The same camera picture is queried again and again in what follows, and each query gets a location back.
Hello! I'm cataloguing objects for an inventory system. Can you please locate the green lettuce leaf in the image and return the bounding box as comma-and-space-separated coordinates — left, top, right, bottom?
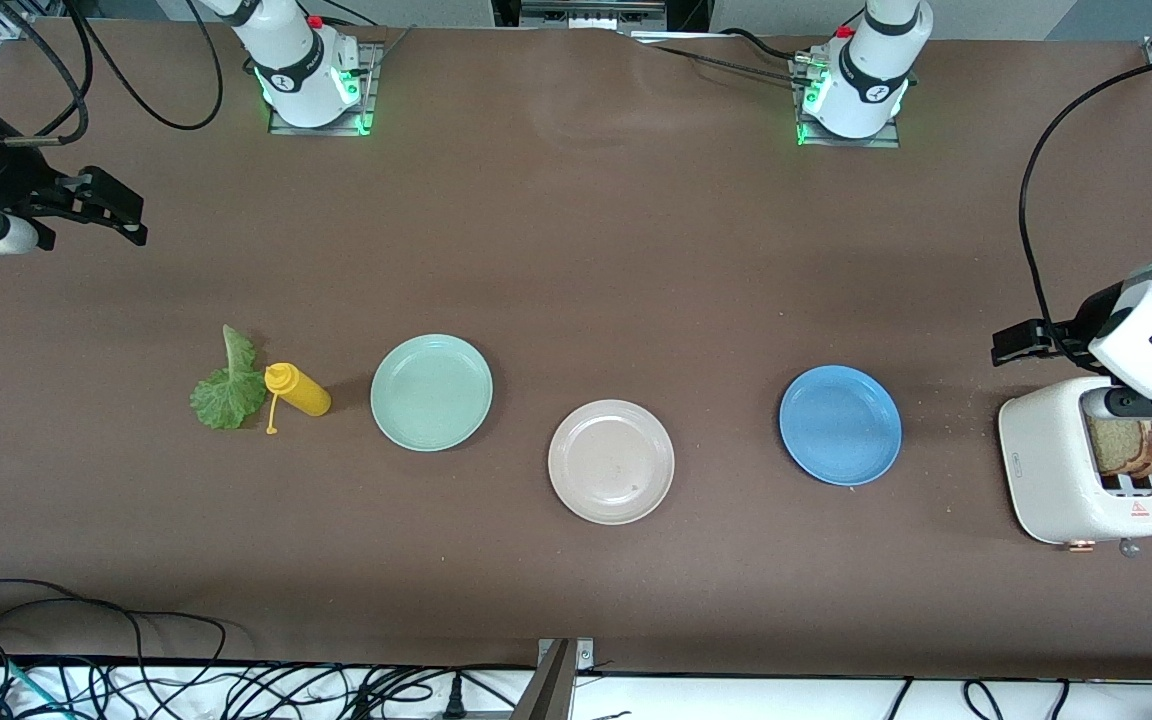
189, 324, 268, 431

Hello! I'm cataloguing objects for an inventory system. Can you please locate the yellow mustard squeeze bottle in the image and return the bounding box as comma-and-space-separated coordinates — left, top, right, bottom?
264, 362, 332, 436

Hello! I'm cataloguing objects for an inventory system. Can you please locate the blue plate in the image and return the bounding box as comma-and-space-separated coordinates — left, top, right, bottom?
778, 364, 903, 488

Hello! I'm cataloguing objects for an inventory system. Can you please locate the mint green plate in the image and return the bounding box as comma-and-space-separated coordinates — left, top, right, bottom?
370, 333, 494, 453

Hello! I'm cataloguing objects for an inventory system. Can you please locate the beige plate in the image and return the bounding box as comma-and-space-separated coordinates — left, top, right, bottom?
547, 399, 676, 526

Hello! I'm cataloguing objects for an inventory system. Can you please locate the white two-slot toaster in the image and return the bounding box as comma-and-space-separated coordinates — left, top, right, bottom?
998, 376, 1152, 557

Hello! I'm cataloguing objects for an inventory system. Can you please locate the grey metal device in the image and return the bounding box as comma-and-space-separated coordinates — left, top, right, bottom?
519, 0, 669, 31

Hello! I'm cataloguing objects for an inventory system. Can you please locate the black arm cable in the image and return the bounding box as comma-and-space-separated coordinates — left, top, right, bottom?
1019, 55, 1152, 351
1, 0, 227, 149

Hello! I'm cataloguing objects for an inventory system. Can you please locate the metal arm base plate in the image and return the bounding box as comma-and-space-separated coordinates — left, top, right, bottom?
789, 55, 902, 149
268, 42, 384, 137

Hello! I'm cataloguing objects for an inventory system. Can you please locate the black base cable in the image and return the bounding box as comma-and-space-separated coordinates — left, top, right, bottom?
631, 30, 809, 89

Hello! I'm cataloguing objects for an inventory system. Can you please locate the metal post with bracket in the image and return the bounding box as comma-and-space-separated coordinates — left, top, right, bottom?
511, 638, 597, 720

